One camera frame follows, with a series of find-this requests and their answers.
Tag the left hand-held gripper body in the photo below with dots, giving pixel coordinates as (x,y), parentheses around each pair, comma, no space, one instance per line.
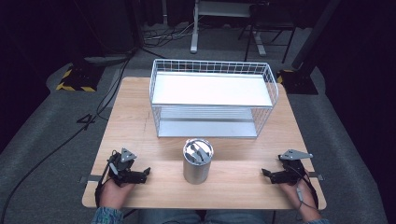
(123,166)

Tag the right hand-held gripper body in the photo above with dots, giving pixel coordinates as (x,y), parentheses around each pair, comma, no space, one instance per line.
(292,169)

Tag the person's right hand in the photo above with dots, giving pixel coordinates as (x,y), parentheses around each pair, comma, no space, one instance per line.
(300,196)

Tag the person's left hand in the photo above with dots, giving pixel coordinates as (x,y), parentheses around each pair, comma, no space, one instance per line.
(113,194)

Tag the grey tape strip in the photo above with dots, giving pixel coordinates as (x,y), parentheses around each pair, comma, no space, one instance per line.
(91,178)
(316,176)

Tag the silver metal cup with lid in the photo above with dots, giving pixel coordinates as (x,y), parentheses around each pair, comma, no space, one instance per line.
(196,171)

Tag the person's legs in jeans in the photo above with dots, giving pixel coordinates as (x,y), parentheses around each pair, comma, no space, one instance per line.
(202,217)

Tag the black yellow striped stand base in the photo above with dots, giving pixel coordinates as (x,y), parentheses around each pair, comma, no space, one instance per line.
(79,77)
(297,82)

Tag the black slanted stand pole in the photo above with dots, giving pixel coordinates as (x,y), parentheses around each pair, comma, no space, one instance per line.
(314,34)

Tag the black chair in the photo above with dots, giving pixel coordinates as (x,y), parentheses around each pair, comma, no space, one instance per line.
(267,21)

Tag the white metal desk frame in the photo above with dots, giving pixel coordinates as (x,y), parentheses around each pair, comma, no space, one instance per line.
(196,28)

